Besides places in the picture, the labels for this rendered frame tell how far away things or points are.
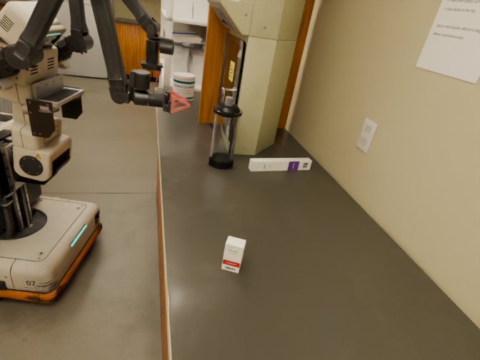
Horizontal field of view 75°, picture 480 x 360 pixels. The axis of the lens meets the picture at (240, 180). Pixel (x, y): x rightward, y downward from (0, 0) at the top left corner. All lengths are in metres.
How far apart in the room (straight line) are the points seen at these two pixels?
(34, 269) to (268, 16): 1.52
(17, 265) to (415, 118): 1.78
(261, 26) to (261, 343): 1.01
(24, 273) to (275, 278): 1.33
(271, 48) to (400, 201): 0.70
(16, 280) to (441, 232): 1.78
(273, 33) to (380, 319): 0.97
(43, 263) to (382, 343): 1.52
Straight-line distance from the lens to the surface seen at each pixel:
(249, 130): 1.33
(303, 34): 1.72
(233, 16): 1.22
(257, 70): 1.27
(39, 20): 1.32
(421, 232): 1.07
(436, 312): 0.94
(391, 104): 1.18
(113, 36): 1.23
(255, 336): 0.69
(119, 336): 1.83
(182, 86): 1.98
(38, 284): 1.87
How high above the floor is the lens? 1.50
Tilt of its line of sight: 29 degrees down
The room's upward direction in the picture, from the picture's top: 10 degrees clockwise
